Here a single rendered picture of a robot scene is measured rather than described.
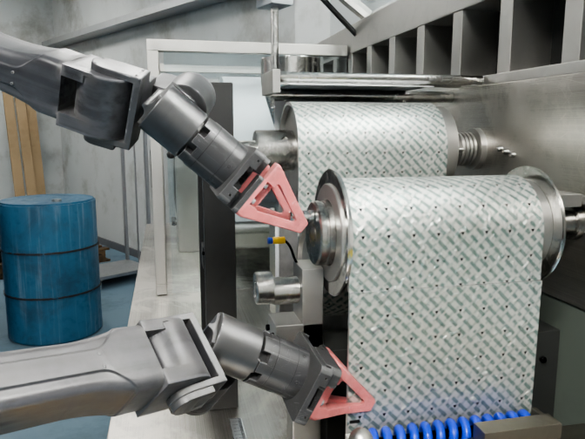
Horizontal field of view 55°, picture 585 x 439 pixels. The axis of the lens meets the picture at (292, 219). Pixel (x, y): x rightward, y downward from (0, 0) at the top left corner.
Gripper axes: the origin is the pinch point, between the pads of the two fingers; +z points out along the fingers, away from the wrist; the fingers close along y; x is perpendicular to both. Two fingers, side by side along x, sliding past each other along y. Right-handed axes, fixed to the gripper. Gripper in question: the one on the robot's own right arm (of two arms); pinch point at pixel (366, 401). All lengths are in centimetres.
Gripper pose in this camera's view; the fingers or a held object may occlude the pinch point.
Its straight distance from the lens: 67.4
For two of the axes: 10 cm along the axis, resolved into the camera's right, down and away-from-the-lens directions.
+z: 8.6, 4.3, 2.8
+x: 4.6, -8.9, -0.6
